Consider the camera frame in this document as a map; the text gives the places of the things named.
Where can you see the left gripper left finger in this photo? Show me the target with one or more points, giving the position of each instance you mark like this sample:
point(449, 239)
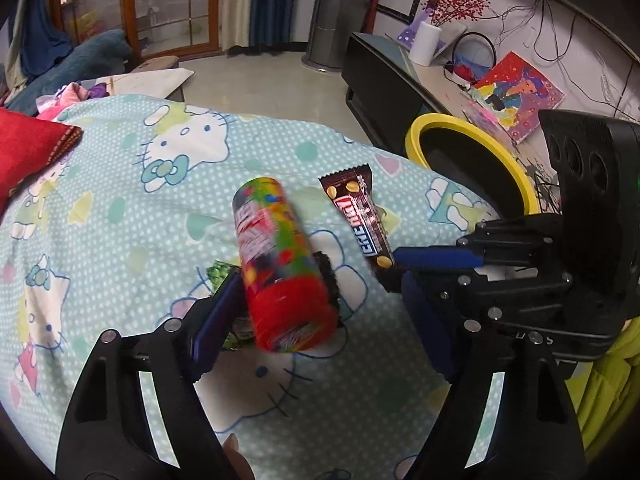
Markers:
point(134, 412)

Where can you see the grey tower air conditioner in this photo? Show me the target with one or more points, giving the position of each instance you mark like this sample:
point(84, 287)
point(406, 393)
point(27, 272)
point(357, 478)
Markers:
point(332, 23)

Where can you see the blue curtain left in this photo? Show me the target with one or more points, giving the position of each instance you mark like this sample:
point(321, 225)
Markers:
point(42, 44)

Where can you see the wooden glass sliding door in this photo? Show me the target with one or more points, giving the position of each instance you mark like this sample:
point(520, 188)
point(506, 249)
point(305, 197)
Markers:
point(184, 28)

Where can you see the red blanket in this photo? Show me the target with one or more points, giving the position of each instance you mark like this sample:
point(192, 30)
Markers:
point(29, 145)

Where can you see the green black snack packet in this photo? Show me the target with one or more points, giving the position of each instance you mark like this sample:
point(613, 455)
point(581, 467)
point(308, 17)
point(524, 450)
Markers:
point(229, 323)

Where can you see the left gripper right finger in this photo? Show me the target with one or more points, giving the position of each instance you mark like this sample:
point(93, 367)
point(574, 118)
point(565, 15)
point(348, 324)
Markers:
point(536, 433)

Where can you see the white coffee table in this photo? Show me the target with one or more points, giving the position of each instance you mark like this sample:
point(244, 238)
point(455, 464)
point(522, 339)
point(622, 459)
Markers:
point(160, 84)

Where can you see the purple cloth pile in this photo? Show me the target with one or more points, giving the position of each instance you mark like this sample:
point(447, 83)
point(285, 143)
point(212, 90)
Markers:
point(96, 90)

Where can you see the hello kitty teal blanket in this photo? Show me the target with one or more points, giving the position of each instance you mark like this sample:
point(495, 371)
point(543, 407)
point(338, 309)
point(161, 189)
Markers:
point(136, 223)

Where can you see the person left hand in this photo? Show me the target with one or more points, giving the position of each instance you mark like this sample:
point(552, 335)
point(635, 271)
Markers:
point(239, 463)

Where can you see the red candy tube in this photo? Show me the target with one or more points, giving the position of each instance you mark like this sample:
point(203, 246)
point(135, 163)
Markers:
point(287, 299)

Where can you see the yellow rim trash bin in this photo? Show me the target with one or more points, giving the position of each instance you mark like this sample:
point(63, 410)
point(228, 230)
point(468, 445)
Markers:
point(462, 152)

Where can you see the blue curtain right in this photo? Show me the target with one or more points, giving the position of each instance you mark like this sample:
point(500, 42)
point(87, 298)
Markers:
point(270, 23)

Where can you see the colourful girl painting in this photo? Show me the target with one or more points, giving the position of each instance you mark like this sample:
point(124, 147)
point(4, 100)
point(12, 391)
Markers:
point(514, 92)

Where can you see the blue curtain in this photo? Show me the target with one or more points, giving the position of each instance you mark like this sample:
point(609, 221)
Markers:
point(42, 44)
point(270, 23)

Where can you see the white vase red berries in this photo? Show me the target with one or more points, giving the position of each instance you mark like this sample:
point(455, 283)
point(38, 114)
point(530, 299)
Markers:
point(441, 13)

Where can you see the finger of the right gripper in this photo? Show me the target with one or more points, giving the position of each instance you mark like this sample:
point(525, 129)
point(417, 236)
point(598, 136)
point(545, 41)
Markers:
point(437, 258)
point(395, 279)

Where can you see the blue grey sofa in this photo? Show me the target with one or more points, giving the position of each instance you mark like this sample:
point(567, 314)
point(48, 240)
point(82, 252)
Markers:
point(102, 55)

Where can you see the brown chocolate bar wrapper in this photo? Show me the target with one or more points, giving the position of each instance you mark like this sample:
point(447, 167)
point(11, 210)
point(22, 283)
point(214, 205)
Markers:
point(350, 192)

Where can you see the tv cabinet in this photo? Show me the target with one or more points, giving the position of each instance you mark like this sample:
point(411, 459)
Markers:
point(385, 94)

